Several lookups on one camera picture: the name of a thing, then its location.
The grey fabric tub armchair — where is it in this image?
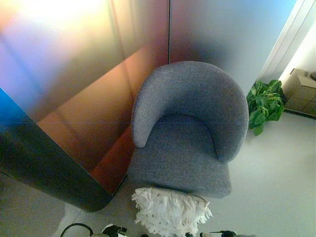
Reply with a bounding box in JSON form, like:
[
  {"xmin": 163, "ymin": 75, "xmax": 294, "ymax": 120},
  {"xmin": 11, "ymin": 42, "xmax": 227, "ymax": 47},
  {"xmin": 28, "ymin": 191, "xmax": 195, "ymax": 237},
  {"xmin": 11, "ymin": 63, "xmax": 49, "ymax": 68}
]
[{"xmin": 127, "ymin": 61, "xmax": 249, "ymax": 199}]

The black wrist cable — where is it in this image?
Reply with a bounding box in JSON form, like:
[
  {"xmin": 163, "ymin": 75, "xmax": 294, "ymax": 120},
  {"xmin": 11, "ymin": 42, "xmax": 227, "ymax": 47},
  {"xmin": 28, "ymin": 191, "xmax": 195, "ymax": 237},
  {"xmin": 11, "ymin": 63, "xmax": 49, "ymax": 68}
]
[{"xmin": 60, "ymin": 222, "xmax": 94, "ymax": 237}]

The white fringed pillow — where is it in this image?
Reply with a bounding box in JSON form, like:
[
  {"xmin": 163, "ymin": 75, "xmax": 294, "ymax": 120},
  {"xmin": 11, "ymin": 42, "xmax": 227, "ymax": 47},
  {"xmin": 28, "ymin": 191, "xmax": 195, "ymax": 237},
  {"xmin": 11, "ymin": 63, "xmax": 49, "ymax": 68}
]
[{"xmin": 131, "ymin": 187, "xmax": 214, "ymax": 237}]

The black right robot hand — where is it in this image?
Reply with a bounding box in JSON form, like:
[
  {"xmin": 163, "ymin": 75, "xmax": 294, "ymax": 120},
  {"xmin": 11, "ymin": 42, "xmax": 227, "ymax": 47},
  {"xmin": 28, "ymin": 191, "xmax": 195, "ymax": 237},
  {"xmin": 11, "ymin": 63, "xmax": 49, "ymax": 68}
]
[{"xmin": 200, "ymin": 230, "xmax": 238, "ymax": 237}]

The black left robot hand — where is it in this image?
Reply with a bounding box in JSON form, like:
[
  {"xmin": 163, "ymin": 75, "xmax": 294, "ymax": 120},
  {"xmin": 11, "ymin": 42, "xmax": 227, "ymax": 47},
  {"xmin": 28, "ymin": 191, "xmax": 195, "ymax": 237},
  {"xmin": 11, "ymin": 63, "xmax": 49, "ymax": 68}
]
[{"xmin": 102, "ymin": 223, "xmax": 131, "ymax": 237}]

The dark glossy rounded table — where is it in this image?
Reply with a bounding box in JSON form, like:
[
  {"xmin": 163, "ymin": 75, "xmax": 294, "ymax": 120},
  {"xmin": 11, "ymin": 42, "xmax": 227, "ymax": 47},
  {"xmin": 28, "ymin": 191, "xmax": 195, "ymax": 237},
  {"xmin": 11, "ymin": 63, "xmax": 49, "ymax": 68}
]
[{"xmin": 0, "ymin": 86, "xmax": 117, "ymax": 213}]

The green leafy potted plant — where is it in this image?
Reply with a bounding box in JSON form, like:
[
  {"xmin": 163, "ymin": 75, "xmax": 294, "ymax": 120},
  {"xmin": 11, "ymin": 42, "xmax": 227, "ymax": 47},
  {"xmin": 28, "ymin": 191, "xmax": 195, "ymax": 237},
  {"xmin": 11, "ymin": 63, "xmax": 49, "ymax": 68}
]
[{"xmin": 246, "ymin": 79, "xmax": 286, "ymax": 137}]

